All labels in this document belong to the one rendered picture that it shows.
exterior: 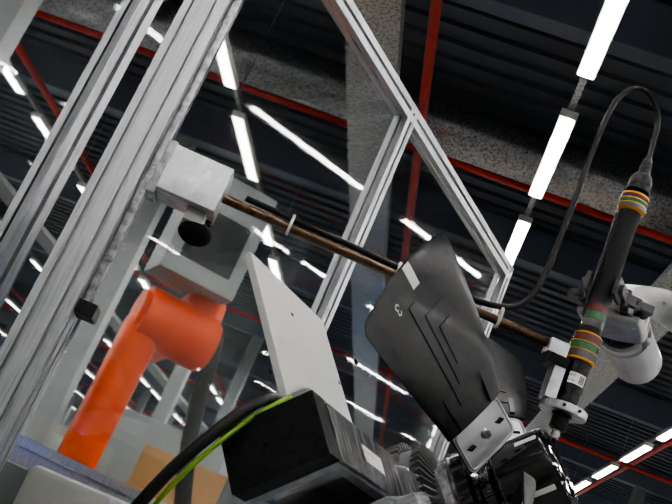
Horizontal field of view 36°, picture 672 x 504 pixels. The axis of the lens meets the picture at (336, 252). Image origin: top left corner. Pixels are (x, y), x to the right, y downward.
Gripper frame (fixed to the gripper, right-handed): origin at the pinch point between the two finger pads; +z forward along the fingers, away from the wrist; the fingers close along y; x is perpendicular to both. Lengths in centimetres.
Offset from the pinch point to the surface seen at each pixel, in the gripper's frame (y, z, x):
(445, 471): 7.2, 15.6, -36.5
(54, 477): 61, 24, -57
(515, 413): 5.2, 3.6, -23.4
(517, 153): 344, -687, 397
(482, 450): 3.0, 16.5, -32.5
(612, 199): 255, -735, 388
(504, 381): 9.8, -0.1, -18.2
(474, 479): 3.6, 14.1, -36.0
